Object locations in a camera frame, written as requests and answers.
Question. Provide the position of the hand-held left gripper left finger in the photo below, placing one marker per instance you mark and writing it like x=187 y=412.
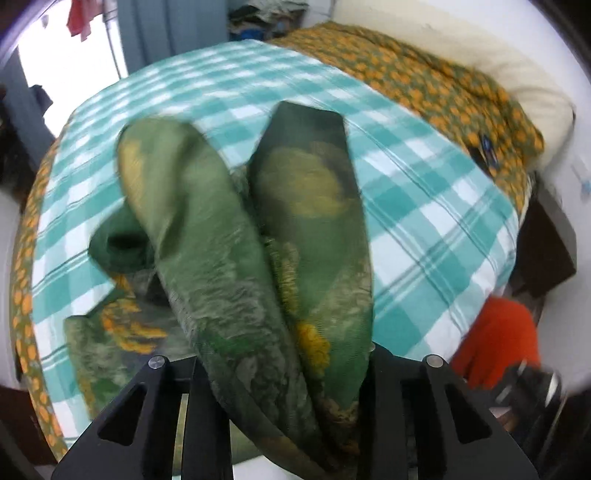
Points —
x=203 y=438

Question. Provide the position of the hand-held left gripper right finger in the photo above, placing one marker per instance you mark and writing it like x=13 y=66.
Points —
x=383 y=415

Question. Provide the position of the green floral padded jacket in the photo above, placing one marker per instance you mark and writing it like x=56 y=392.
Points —
x=217 y=277

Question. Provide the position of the pile of clothes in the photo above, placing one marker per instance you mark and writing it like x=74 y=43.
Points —
x=263 y=16

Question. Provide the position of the dark wooden nightstand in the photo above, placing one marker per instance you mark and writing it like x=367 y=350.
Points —
x=547 y=240

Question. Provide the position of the dark wooden cabinet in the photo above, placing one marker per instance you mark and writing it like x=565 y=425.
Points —
x=21 y=424

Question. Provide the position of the teal plaid blanket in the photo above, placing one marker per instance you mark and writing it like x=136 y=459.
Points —
x=406 y=207

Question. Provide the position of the orange floral green quilt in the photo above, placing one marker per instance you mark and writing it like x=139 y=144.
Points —
x=415 y=78

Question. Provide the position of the cream pillow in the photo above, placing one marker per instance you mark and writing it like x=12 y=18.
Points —
x=461 y=37

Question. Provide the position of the hanging dark jacket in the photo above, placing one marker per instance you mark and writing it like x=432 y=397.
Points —
x=42 y=98

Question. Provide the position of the narrow blue curtain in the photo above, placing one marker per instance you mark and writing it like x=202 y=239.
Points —
x=30 y=101

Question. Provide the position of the wide blue curtain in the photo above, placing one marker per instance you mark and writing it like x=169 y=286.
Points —
x=175 y=27

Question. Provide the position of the hanging pink garment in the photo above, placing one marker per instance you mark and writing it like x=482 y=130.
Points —
x=83 y=18

